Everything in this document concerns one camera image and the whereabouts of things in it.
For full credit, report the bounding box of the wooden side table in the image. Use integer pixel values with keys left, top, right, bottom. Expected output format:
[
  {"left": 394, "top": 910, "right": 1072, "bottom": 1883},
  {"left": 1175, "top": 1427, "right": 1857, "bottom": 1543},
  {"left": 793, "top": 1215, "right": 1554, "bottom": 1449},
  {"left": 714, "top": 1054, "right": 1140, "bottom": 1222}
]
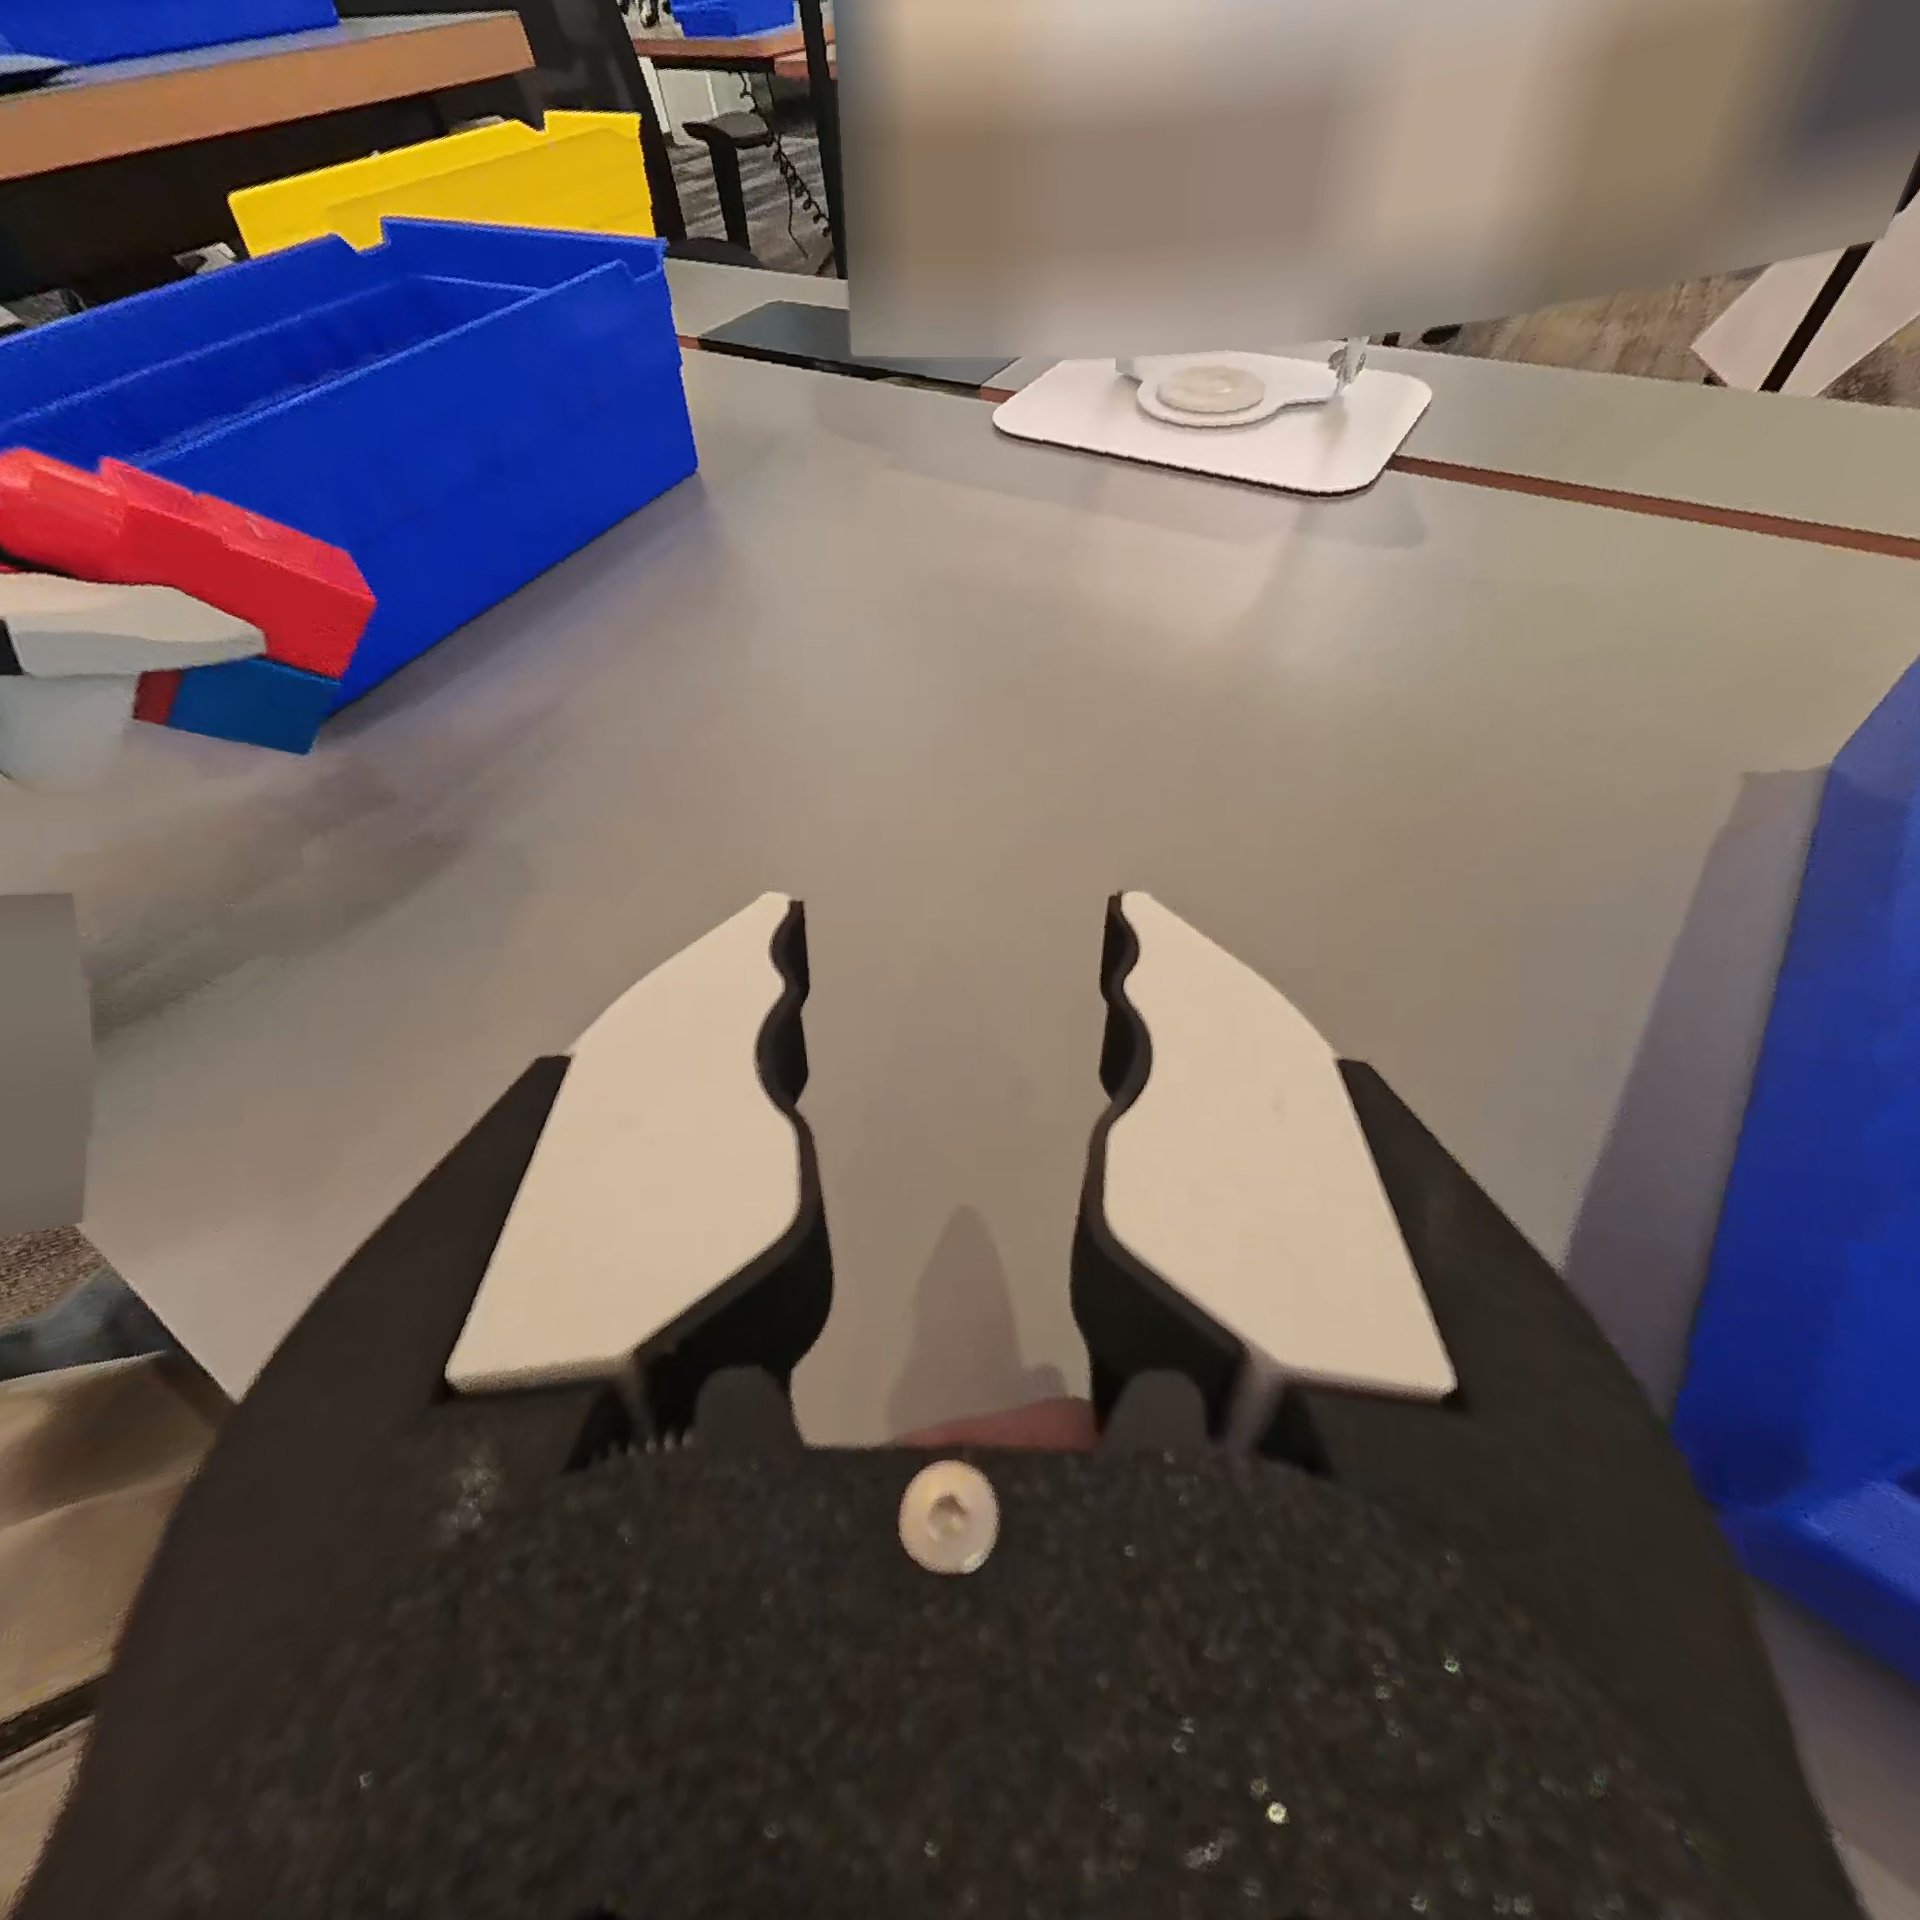
[{"left": 0, "top": 14, "right": 545, "bottom": 180}]

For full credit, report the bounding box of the yellow plastic bin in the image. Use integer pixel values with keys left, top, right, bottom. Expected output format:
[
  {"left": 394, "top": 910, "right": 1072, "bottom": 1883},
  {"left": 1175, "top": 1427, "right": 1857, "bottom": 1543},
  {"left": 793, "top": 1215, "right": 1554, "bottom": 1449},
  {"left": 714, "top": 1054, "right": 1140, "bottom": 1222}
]
[{"left": 229, "top": 112, "right": 651, "bottom": 260}]

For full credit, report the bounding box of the white book stand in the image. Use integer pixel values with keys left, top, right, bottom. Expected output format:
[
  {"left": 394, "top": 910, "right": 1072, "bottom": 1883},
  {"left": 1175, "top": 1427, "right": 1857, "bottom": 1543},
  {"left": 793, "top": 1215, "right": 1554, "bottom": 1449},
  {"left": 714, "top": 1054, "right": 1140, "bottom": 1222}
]
[{"left": 994, "top": 349, "right": 1436, "bottom": 496}]

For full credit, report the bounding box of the red two-stud toy block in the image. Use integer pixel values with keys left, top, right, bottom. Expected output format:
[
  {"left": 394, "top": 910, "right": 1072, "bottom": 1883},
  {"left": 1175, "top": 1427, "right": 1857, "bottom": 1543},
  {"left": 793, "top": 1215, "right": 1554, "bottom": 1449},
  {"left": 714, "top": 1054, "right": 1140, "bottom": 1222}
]
[{"left": 0, "top": 446, "right": 385, "bottom": 730}]

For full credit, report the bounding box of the white angled panel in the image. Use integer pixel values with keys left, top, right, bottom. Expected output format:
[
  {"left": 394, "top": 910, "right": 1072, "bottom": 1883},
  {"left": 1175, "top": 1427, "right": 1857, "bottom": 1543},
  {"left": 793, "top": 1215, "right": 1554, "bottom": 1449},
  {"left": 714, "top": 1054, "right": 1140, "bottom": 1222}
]
[{"left": 1689, "top": 180, "right": 1920, "bottom": 402}]

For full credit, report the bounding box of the blue plastic bin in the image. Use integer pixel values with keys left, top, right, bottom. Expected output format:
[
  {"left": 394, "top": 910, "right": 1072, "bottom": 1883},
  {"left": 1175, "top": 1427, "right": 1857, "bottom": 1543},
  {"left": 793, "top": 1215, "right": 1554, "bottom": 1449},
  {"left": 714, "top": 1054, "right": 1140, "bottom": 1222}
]
[
  {"left": 0, "top": 219, "right": 701, "bottom": 758},
  {"left": 1673, "top": 655, "right": 1920, "bottom": 1688},
  {"left": 0, "top": 0, "right": 335, "bottom": 69}
]

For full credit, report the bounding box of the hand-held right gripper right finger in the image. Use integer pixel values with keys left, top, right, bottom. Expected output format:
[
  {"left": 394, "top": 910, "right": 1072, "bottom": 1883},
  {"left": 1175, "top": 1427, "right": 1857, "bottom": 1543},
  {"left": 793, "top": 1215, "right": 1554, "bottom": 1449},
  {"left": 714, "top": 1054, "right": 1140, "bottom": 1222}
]
[{"left": 1072, "top": 891, "right": 1459, "bottom": 1409}]

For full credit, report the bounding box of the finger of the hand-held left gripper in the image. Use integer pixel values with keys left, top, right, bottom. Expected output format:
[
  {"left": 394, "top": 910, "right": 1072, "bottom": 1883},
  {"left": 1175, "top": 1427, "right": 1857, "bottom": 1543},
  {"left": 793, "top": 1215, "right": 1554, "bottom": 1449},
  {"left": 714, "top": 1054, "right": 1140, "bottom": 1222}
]
[{"left": 0, "top": 570, "right": 270, "bottom": 791}]

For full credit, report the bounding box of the black flat panel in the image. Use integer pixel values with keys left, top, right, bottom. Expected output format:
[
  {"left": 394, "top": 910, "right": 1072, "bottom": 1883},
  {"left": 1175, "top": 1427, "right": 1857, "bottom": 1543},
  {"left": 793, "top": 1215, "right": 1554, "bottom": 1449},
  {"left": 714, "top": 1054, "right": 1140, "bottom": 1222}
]
[{"left": 695, "top": 305, "right": 1022, "bottom": 396}]

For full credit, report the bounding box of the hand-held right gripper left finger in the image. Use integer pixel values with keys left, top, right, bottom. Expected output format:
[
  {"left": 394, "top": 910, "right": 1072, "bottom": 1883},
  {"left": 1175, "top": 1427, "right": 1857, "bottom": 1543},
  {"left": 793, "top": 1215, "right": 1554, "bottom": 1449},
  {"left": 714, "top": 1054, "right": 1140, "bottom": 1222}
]
[{"left": 448, "top": 891, "right": 832, "bottom": 1405}]

